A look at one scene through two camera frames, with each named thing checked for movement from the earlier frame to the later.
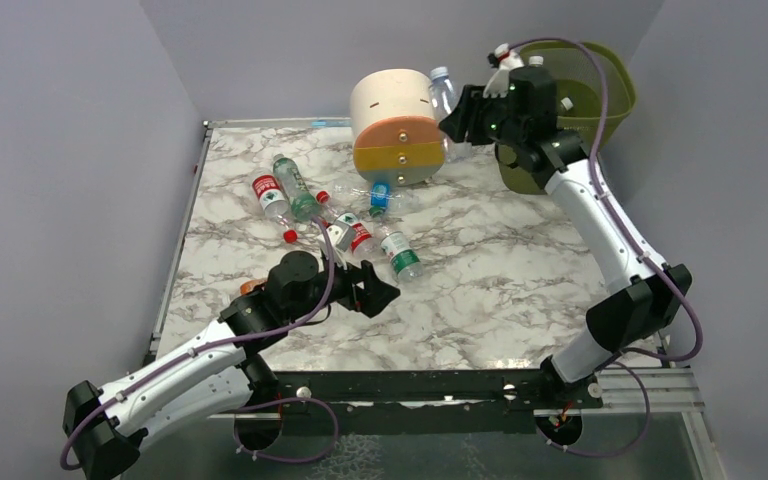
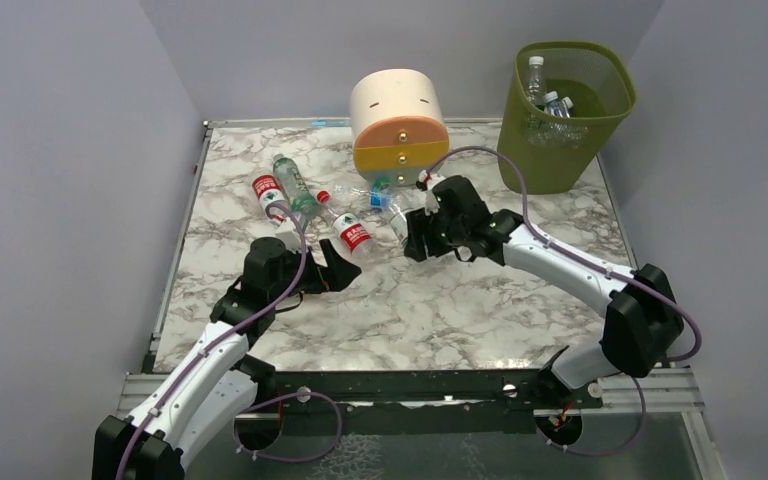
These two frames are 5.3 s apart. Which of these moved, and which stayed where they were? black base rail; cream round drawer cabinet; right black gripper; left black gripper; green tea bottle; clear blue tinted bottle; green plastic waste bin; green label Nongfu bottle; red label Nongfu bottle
Moved: red label Nongfu bottle; left black gripper; green label Nongfu bottle; right black gripper; clear blue tinted bottle
Stayed: green plastic waste bin; green tea bottle; black base rail; cream round drawer cabinet
